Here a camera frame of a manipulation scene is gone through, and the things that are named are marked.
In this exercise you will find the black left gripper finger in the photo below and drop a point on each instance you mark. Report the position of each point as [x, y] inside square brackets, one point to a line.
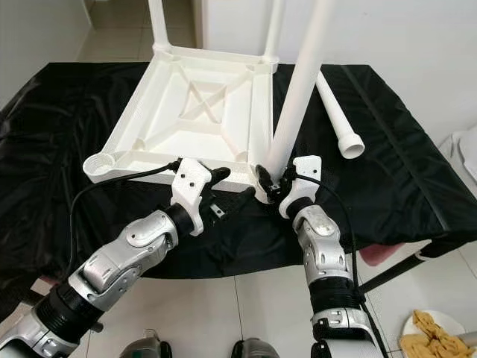
[218, 175]
[239, 198]

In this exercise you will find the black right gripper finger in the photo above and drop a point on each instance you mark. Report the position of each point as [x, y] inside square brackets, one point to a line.
[264, 179]

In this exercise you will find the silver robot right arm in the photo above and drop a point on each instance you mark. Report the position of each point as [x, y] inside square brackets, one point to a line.
[324, 246]

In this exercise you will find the pink cloth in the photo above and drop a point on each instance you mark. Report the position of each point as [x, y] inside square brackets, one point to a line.
[376, 256]
[48, 278]

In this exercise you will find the grey robot left foot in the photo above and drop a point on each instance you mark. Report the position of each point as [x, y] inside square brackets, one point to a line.
[145, 345]

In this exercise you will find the black tablecloth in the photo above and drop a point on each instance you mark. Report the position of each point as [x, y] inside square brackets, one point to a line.
[45, 164]

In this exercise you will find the yellow cloth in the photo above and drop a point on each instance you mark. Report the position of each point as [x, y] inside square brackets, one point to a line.
[436, 337]

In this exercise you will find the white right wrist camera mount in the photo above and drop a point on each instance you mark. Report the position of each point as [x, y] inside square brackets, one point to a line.
[302, 179]

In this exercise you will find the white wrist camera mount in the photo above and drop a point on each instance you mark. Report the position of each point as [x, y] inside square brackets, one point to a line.
[302, 179]
[188, 186]

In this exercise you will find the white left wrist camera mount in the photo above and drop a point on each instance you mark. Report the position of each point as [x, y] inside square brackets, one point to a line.
[188, 186]

